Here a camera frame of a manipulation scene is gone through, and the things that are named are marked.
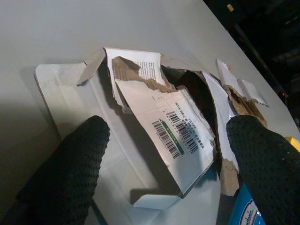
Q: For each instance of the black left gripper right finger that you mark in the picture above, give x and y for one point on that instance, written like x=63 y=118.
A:
x=269 y=175

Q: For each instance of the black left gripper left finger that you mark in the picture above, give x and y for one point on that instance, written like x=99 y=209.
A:
x=70 y=175

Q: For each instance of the torn white cardboard box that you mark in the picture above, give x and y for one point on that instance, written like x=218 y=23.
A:
x=164 y=117

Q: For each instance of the blue yellow plastic bread bag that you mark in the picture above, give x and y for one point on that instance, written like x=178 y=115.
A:
x=243 y=211

